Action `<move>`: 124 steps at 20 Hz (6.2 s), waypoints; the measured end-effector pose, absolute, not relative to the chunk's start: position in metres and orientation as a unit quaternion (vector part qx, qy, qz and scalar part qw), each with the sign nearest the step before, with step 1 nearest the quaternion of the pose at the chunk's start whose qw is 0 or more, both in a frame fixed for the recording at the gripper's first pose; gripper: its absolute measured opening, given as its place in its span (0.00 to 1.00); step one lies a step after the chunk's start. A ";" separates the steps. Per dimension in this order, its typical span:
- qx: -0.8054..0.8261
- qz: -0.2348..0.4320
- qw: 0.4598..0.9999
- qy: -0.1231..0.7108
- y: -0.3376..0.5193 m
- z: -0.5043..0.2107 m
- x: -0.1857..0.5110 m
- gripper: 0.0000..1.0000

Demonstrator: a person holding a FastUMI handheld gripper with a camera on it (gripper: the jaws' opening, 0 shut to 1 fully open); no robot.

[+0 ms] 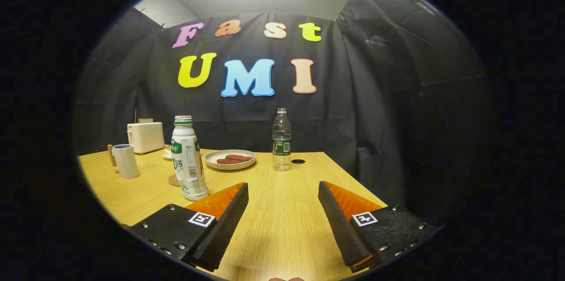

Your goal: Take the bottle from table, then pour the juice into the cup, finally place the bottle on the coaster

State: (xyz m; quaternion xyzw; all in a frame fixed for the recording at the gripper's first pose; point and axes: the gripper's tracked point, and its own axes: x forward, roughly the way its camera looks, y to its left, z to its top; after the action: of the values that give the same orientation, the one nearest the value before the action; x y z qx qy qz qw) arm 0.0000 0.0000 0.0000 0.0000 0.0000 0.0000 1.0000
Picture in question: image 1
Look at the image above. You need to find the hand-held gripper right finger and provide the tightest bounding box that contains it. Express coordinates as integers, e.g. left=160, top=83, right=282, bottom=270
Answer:
left=318, top=180, right=442, bottom=274

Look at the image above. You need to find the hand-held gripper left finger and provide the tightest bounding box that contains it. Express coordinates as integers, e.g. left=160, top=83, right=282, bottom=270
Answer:
left=121, top=182, right=249, bottom=273

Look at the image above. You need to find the white juice bottle green label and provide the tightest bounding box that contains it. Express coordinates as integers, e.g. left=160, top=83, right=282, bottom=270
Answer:
left=171, top=116, right=209, bottom=201

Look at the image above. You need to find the white cup with wooden handle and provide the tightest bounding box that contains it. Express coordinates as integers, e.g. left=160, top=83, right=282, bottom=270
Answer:
left=107, top=144, right=140, bottom=180

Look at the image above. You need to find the clear plastic water bottle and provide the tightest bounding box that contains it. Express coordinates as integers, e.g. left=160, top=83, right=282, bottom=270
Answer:
left=272, top=108, right=292, bottom=172

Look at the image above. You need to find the wooden table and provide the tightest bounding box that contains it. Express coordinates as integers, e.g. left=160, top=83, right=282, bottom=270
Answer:
left=77, top=151, right=389, bottom=281

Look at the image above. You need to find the white round plate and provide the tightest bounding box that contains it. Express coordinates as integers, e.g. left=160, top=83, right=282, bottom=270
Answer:
left=204, top=150, right=257, bottom=171

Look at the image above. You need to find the cream toaster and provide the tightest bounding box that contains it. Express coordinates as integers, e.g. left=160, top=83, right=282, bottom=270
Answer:
left=127, top=121, right=166, bottom=154

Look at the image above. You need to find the black backdrop cloth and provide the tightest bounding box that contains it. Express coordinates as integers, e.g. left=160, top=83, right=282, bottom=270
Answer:
left=73, top=0, right=490, bottom=211

